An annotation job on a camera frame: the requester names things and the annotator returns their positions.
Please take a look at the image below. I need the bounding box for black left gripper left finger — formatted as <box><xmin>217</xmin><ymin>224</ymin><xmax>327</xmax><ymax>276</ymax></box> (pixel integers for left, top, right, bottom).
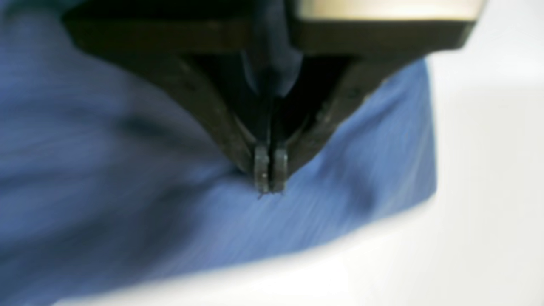
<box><xmin>62</xmin><ymin>0</ymin><xmax>270</xmax><ymax>194</ymax></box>

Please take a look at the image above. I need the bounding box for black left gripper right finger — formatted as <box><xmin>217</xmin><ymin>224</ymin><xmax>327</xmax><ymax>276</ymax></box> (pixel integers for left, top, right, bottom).
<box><xmin>270</xmin><ymin>0</ymin><xmax>486</xmax><ymax>193</ymax></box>

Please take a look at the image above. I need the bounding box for dark blue t-shirt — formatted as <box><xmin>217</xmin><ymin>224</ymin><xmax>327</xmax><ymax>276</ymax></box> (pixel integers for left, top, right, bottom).
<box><xmin>0</xmin><ymin>0</ymin><xmax>436</xmax><ymax>306</ymax></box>

